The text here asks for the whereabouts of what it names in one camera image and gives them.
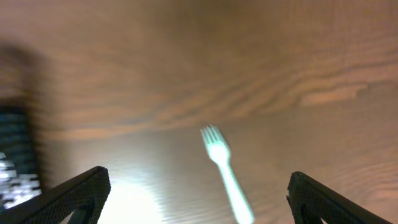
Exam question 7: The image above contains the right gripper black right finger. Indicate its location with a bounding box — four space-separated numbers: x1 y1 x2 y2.
287 171 391 224

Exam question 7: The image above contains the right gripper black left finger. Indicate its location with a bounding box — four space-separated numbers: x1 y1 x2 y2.
1 166 111 224

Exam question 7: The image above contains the mint green plastic fork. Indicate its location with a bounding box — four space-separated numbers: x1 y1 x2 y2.
200 125 255 224

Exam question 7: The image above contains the dark green mesh basket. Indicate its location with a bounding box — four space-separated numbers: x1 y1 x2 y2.
1 105 42 212

